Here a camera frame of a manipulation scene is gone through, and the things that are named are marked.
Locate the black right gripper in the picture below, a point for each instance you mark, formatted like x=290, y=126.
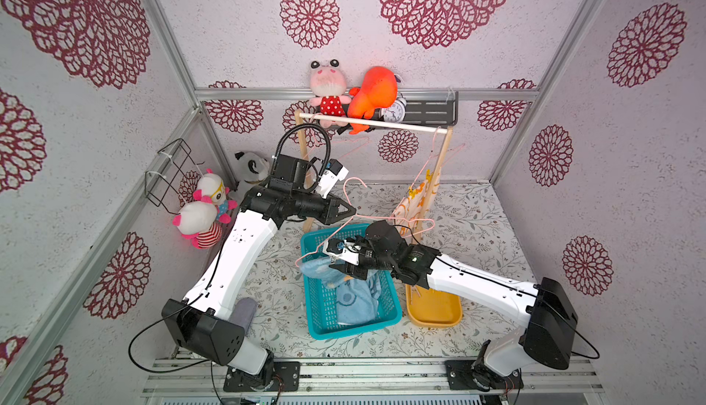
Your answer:
x=358, y=253

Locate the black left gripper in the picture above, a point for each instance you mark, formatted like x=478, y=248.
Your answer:
x=325, y=207

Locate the light blue towel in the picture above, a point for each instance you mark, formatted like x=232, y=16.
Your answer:
x=358, y=304

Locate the blue spotted towel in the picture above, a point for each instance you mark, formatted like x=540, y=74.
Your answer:
x=319, y=269

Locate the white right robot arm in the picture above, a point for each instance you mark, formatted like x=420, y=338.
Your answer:
x=543, y=314

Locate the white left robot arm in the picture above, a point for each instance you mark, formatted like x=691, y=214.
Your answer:
x=201, y=321

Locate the teal plastic basket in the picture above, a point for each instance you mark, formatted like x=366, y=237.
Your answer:
x=321, y=301

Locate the white orange patterned towel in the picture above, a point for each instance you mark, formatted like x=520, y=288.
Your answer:
x=417, y=207

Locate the yellow plastic tray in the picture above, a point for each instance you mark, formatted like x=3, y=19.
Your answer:
x=433, y=309

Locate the yellow clothespin on orange towel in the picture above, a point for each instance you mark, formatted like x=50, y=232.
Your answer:
x=421, y=187

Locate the grey husky plush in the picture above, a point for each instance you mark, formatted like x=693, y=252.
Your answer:
x=251, y=170

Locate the grey slipper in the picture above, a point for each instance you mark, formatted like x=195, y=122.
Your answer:
x=244, y=312

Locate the white alarm clock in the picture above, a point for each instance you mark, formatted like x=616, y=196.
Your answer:
x=396, y=112

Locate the orange plush toy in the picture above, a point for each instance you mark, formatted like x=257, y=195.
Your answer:
x=379, y=89

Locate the white plush striped outfit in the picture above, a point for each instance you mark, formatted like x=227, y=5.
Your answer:
x=197, y=222

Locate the pink frog plush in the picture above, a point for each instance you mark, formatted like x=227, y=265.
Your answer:
x=329, y=86

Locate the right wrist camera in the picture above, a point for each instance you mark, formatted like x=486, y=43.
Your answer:
x=339, y=250

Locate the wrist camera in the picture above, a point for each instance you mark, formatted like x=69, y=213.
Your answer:
x=333, y=173
x=339, y=250

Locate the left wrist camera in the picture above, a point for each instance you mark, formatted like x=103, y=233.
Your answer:
x=333, y=173

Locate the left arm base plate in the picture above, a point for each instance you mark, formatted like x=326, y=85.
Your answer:
x=276, y=376

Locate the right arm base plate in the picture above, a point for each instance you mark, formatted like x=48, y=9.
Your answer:
x=468, y=375

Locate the black wall shelf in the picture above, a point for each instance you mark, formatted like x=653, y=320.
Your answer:
x=432, y=113

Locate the black wire wall basket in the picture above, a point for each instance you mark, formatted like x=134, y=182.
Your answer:
x=169, y=187

